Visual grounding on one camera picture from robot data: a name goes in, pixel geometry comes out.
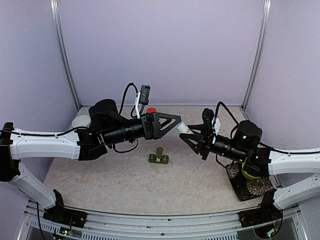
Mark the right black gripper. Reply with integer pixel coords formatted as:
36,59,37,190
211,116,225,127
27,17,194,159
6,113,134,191
179,124,248,164

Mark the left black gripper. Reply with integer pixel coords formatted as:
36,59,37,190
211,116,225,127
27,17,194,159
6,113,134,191
103,111,182,146

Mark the white pill bottle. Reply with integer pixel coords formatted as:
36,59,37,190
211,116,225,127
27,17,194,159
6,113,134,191
175,122,192,134

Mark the red pill bottle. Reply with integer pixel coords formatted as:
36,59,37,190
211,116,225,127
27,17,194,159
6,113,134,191
146,107,157,114

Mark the green weekly pill organizer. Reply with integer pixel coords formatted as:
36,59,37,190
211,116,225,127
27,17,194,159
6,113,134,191
148,147,169,165

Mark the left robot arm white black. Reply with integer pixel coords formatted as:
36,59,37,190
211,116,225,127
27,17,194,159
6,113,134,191
0,99,181,223

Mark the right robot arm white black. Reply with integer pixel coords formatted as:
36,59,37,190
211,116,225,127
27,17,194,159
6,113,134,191
176,120,320,222

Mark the lime green bowl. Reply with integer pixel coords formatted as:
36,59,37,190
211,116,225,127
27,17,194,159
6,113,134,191
241,169,260,181

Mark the black floral square plate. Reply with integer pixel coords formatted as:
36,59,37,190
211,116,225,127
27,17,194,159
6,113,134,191
225,163,274,202

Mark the white bowl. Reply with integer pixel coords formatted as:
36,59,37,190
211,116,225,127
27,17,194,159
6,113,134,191
71,115,91,129

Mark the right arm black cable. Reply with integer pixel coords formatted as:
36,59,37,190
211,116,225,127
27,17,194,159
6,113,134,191
215,101,240,126

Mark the right aluminium frame post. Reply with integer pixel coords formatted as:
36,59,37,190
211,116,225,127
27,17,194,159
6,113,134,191
241,0,272,112

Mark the aluminium frame post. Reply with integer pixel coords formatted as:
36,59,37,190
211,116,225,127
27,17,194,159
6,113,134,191
241,0,272,112
50,0,82,111

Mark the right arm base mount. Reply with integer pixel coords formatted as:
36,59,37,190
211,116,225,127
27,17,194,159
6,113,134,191
238,208,283,228

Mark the aluminium front rail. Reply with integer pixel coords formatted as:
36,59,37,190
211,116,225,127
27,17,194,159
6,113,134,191
18,197,307,240

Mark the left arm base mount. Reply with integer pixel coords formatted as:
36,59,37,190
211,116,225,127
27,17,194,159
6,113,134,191
43,206,88,228

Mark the left aluminium frame post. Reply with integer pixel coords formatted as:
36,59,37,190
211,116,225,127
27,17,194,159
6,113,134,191
50,0,82,111

